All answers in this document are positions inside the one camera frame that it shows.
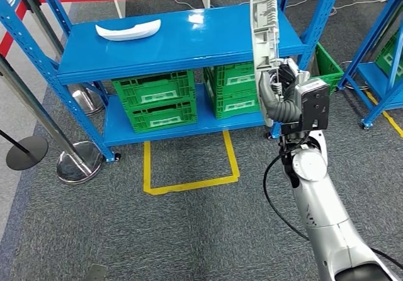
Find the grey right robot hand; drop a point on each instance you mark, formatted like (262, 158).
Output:
(286, 76)

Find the green plastic crate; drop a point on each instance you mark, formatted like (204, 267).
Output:
(164, 118)
(329, 68)
(229, 76)
(390, 56)
(235, 104)
(154, 87)

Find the blue metal shelf rack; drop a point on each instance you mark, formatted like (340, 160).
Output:
(374, 78)
(173, 41)

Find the yellow floor tape line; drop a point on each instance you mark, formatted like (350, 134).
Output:
(390, 120)

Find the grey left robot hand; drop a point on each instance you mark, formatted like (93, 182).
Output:
(94, 273)

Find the yellow floor tape square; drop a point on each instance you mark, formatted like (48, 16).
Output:
(189, 185)

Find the chrome stanchion base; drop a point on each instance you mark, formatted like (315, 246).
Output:
(355, 78)

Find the white curved plastic part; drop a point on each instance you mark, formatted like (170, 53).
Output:
(129, 31)

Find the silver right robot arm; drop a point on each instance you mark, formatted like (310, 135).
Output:
(318, 200)

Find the silver wheel hubcap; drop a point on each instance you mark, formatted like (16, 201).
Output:
(263, 41)

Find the black round stand base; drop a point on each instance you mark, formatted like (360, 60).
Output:
(28, 154)

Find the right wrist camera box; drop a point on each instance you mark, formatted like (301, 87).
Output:
(315, 106)

